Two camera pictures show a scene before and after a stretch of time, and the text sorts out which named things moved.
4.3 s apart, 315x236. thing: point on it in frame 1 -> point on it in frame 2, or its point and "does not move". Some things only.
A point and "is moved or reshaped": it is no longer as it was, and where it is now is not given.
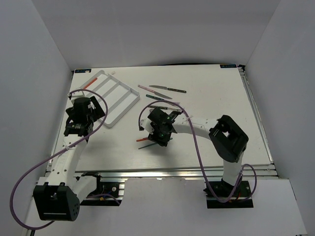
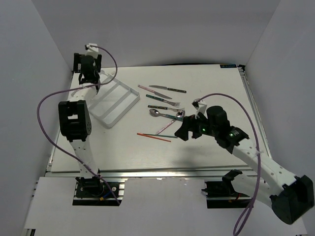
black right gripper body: [159, 135] -> [200, 126]
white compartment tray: [119, 97] does not move
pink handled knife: [155, 92] does not move
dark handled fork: [163, 107] does not move
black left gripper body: [97, 112] -> [77, 61]
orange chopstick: [144, 138] is moved or reshaped
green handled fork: [159, 98] does not move
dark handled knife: [173, 90] does not move
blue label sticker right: [228, 66] does not move
